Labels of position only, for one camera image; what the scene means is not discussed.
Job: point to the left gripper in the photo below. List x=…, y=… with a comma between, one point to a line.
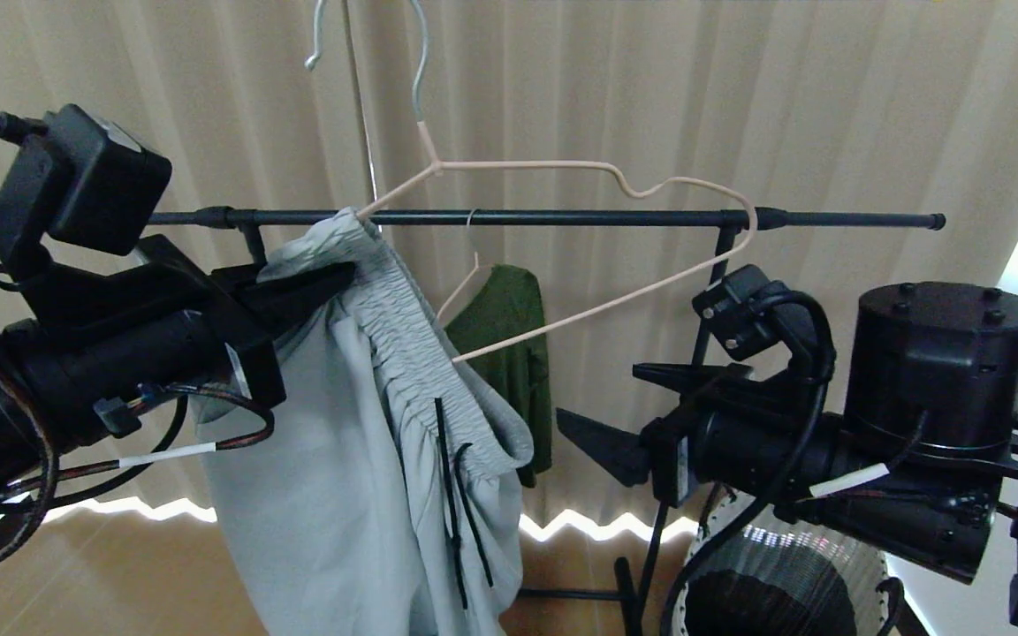
x=120, y=353

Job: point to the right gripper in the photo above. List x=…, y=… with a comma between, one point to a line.
x=739, y=450

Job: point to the green sleeveless shirt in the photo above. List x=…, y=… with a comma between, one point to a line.
x=509, y=318

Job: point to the pale grey shorts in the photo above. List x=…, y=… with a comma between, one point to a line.
x=315, y=495

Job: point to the black clothes rack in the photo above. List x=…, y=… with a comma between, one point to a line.
x=606, y=217

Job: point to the white laundry basket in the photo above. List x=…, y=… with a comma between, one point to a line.
x=783, y=565

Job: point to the beige curtain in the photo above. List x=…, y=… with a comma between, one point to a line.
x=739, y=88

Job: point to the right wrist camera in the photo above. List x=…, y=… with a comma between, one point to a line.
x=739, y=309

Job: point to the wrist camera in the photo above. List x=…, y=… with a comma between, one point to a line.
x=102, y=185
x=739, y=309

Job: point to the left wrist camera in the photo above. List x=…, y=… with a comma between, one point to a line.
x=102, y=185

